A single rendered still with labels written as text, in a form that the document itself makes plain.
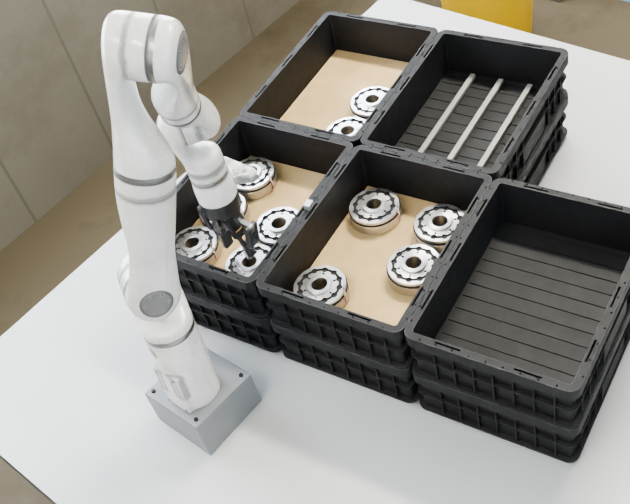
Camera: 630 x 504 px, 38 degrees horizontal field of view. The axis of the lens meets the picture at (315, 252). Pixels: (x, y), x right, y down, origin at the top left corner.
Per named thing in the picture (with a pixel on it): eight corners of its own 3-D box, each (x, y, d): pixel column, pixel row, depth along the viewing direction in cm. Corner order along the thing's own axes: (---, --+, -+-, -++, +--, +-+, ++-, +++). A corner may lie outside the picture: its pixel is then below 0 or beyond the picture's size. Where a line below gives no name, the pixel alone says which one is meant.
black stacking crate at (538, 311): (576, 435, 148) (576, 396, 140) (409, 376, 162) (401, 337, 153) (652, 260, 168) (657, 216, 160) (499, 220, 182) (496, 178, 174)
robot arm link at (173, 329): (106, 255, 152) (139, 324, 164) (118, 290, 145) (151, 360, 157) (159, 233, 153) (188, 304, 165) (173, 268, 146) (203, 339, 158)
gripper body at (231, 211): (186, 197, 169) (201, 232, 176) (219, 212, 165) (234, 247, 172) (213, 171, 173) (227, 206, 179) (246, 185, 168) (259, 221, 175)
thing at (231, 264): (254, 291, 176) (253, 289, 175) (215, 273, 181) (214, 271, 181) (286, 256, 180) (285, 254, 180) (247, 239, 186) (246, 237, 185)
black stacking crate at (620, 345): (576, 470, 156) (576, 433, 147) (416, 410, 170) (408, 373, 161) (650, 297, 176) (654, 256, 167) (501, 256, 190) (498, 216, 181)
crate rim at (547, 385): (577, 404, 141) (577, 395, 139) (401, 344, 155) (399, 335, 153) (657, 223, 161) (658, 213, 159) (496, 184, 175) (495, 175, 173)
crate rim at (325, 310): (401, 343, 155) (399, 335, 153) (255, 293, 169) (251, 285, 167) (496, 184, 175) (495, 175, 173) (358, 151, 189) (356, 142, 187)
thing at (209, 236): (198, 270, 182) (197, 268, 182) (159, 256, 187) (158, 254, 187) (227, 235, 188) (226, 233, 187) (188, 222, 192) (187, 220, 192)
